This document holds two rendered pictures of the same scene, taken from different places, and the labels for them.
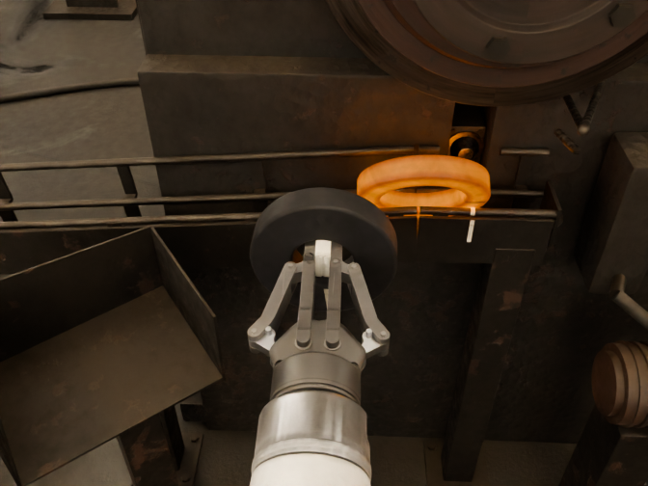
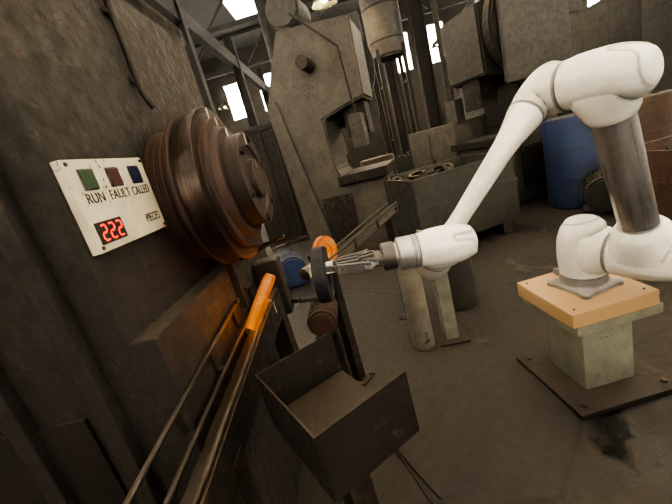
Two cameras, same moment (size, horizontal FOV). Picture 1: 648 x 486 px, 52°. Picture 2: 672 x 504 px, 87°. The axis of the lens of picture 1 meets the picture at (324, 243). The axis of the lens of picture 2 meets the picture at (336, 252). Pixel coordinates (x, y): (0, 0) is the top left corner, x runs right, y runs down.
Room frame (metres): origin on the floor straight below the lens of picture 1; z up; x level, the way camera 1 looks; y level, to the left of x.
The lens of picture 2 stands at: (0.43, 0.91, 1.13)
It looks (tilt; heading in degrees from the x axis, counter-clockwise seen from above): 15 degrees down; 273
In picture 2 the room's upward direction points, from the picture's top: 15 degrees counter-clockwise
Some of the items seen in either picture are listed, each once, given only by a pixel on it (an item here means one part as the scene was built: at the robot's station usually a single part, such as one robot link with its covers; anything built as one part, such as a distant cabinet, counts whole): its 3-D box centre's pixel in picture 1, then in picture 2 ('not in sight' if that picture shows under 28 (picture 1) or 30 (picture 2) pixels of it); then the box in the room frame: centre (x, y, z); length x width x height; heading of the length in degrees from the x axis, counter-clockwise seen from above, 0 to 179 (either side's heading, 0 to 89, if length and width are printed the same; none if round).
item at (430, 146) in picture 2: not in sight; (449, 164); (-1.23, -4.23, 0.55); 1.10 x 0.53 x 1.10; 108
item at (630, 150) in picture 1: (624, 214); (273, 286); (0.78, -0.45, 0.68); 0.11 x 0.08 x 0.24; 178
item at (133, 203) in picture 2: not in sight; (119, 200); (0.90, 0.12, 1.15); 0.26 x 0.02 x 0.18; 88
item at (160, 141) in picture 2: not in sight; (197, 194); (0.85, -0.22, 1.11); 0.47 x 0.10 x 0.47; 88
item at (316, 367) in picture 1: (316, 367); (379, 257); (0.36, 0.01, 0.83); 0.09 x 0.08 x 0.07; 178
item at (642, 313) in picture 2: not in sight; (585, 302); (-0.40, -0.34, 0.33); 0.32 x 0.32 x 0.04; 4
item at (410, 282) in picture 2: not in sight; (415, 303); (0.17, -0.83, 0.26); 0.12 x 0.12 x 0.52
